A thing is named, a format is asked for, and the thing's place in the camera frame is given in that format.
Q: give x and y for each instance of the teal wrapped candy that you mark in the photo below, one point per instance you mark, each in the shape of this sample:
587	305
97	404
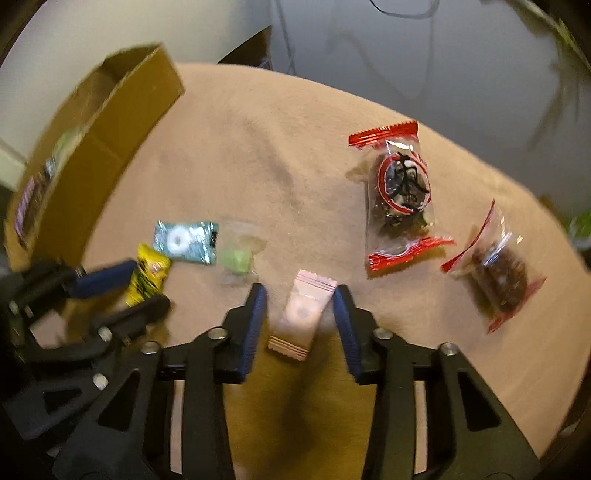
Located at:
184	240

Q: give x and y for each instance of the red-edged packet with circle print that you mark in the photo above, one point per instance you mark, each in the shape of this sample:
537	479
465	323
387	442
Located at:
401	194

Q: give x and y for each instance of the green gift bag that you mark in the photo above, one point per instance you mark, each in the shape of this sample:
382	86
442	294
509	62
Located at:
581	230

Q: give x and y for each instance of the red-edged clear snack packet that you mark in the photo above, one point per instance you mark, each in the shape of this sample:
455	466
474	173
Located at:
501	272

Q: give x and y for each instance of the clear wrapped green candy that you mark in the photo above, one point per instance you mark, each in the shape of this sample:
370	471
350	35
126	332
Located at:
238	261

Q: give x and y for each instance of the yellow candy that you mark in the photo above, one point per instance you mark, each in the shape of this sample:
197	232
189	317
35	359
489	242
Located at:
147	272

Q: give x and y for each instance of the dark low shelf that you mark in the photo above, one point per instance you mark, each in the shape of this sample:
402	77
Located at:
249	48

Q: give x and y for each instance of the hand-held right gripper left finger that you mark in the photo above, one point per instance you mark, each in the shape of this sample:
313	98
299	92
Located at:
251	323

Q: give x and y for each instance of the green spider plant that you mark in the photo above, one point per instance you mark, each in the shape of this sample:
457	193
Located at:
565	27

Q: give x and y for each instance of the pink candy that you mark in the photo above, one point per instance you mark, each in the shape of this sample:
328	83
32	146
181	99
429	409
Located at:
302	314

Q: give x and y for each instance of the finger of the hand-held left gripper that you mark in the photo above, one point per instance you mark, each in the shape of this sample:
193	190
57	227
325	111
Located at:
106	277
138	311

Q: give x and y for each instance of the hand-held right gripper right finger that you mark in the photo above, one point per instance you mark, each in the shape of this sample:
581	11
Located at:
346	323

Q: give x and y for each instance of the brown cardboard box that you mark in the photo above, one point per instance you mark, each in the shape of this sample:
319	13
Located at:
106	138

